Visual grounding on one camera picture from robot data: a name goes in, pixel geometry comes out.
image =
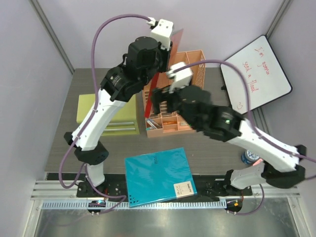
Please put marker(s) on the teal A4 folder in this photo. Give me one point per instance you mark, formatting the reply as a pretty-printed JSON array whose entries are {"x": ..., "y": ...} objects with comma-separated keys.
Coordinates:
[{"x": 158, "y": 177}]

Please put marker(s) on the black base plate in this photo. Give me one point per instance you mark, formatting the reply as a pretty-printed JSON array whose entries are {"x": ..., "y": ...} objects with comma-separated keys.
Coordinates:
[{"x": 206, "y": 185}]

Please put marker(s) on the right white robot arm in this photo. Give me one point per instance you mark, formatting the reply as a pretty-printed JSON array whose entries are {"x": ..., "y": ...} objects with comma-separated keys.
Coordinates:
[{"x": 279, "y": 168}]

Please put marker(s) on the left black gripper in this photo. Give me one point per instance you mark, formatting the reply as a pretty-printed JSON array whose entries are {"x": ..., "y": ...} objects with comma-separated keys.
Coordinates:
[{"x": 166, "y": 55}]

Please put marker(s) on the blue white pen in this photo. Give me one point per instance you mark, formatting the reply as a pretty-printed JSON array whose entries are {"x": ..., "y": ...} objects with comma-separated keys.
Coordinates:
[{"x": 153, "y": 124}]

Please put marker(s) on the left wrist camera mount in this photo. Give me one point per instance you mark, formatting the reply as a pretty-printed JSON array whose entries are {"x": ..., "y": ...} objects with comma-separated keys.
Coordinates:
[{"x": 161, "y": 31}]

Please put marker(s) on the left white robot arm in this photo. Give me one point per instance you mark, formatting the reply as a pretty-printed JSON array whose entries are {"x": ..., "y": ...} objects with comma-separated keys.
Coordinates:
[{"x": 146, "y": 57}]

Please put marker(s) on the red A4 folder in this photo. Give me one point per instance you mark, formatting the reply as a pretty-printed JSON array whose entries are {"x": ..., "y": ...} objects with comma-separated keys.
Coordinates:
[{"x": 161, "y": 80}]

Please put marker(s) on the small whiteboard with writing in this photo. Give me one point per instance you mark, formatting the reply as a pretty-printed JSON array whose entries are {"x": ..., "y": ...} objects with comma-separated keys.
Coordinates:
[{"x": 265, "y": 78}]

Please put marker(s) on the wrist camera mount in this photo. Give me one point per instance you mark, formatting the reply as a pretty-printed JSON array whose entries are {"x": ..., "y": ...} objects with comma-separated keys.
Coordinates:
[
  {"x": 179, "y": 79},
  {"x": 161, "y": 31}
]

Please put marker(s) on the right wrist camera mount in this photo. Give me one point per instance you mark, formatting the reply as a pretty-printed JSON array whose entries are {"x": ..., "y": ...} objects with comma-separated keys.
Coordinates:
[{"x": 179, "y": 79}]

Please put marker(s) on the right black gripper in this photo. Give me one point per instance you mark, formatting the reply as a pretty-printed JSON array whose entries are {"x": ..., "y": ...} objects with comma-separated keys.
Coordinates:
[{"x": 162, "y": 95}]

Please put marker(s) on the blue patterned tape roll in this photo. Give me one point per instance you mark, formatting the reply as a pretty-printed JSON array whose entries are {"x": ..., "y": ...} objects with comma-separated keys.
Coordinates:
[{"x": 249, "y": 158}]

